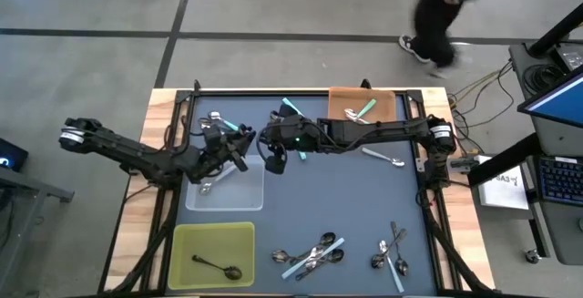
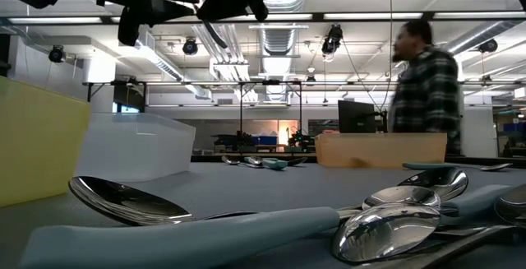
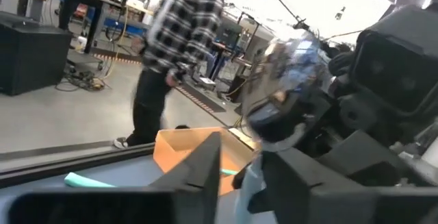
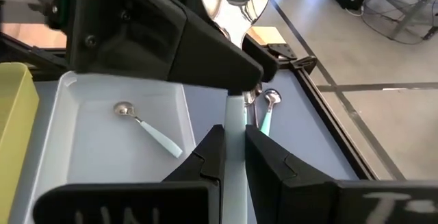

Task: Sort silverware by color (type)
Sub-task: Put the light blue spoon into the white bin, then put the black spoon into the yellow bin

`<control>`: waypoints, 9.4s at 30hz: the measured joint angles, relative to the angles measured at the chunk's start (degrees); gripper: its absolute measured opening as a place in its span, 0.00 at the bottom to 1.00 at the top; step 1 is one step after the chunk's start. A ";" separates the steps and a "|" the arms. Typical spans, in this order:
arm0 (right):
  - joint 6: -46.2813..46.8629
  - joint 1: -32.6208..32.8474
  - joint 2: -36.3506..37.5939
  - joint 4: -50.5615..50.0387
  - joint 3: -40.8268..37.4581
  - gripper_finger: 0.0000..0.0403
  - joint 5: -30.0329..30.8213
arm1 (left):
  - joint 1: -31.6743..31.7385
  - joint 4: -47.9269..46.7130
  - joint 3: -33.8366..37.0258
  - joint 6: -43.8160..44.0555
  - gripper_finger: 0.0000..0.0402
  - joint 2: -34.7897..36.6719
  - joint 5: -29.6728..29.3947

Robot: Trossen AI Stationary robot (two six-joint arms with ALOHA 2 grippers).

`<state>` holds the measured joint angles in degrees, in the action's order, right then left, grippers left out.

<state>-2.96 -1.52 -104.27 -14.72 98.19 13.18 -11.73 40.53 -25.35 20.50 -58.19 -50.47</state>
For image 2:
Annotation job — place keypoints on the black overhead beam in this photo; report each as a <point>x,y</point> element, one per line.
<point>317,16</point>

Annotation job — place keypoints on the white ceiling pipes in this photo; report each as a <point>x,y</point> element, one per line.
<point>230,69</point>

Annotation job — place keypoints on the dark blue table mat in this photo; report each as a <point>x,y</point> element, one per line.
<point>246,186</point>

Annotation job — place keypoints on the yellow plastic bin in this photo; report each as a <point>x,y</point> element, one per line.
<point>41,145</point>

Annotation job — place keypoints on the round silver ventilation duct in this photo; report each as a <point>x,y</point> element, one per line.
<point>277,43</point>

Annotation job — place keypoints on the black background robot arm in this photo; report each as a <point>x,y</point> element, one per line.
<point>300,138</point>
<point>234,139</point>

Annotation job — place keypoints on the blue storage box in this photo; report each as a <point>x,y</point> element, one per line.
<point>265,140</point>

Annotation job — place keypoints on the clear plastic bin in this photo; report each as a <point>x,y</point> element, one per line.
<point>135,149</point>

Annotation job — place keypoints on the white LED light bar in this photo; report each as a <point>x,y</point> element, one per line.
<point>53,20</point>
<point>370,15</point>
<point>476,15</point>
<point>292,16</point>

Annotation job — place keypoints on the black background monitor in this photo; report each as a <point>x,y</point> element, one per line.
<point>355,117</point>

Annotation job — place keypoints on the orange plastic bin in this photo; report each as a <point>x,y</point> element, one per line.
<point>378,149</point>

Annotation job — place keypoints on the person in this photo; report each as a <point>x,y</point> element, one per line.
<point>427,92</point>

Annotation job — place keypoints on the white rectangular ceiling duct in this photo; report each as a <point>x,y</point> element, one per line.
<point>164,65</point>

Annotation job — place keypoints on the black background station frame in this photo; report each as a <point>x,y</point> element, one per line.
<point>185,83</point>

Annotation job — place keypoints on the black ceiling spotlight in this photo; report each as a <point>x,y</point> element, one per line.
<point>488,46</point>
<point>56,54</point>
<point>333,38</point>
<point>190,47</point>
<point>310,80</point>

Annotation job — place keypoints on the dark wall screen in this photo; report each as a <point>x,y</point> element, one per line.
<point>129,96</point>

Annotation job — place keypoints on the black aluminium table frame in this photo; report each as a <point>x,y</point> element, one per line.
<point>205,158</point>

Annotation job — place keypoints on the large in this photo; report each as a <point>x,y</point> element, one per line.
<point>123,201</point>

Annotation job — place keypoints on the slanted silver ventilation duct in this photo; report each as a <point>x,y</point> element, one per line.
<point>472,38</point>

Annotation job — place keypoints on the background storage shelf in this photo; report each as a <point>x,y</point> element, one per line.
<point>513,129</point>

